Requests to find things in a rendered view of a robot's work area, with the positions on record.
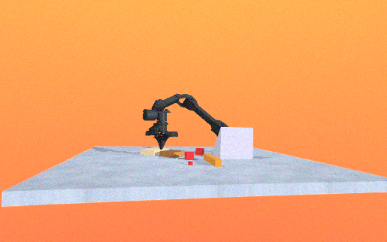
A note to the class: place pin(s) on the orange rectangular bar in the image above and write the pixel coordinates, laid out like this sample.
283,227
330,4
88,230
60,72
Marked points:
213,160

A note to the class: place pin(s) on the red cube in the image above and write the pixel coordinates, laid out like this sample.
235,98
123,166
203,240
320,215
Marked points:
189,156
199,151

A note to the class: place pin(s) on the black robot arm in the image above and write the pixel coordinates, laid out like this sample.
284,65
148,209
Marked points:
158,113

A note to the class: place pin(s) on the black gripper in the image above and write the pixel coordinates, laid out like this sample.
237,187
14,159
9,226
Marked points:
164,135

